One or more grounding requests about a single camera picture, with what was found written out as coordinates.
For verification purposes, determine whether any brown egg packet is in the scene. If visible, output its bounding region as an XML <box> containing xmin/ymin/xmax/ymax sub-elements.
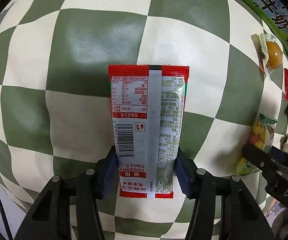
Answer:
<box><xmin>251</xmin><ymin>33</ymin><xmax>283</xmax><ymax>80</ymax></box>

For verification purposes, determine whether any red white sachet packet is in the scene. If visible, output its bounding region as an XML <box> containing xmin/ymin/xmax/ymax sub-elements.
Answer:
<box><xmin>107</xmin><ymin>64</ymin><xmax>190</xmax><ymax>199</ymax></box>

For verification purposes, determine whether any colourful candy bag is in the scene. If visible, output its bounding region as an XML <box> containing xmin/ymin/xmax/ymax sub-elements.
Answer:
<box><xmin>235</xmin><ymin>113</ymin><xmax>277</xmax><ymax>176</ymax></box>

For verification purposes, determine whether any checkered green white mat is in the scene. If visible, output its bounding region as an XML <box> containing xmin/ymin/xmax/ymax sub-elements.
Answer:
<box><xmin>0</xmin><ymin>0</ymin><xmax>288</xmax><ymax>234</ymax></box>

